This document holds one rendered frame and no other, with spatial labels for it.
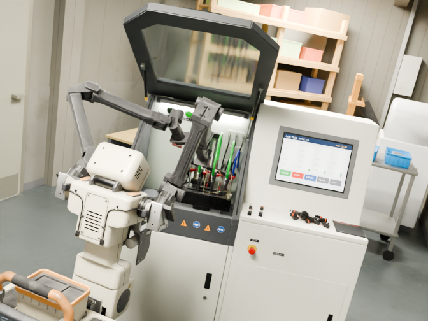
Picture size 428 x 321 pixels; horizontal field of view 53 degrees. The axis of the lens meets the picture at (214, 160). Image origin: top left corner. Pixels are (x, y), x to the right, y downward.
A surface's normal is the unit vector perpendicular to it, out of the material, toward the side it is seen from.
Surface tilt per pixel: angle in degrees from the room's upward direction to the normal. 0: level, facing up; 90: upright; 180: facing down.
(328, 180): 76
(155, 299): 90
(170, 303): 90
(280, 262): 90
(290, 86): 90
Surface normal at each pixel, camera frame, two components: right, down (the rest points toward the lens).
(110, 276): -0.32, 0.07
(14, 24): 0.92, 0.25
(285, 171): -0.05, 0.02
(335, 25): 0.51, 0.32
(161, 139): -0.10, 0.26
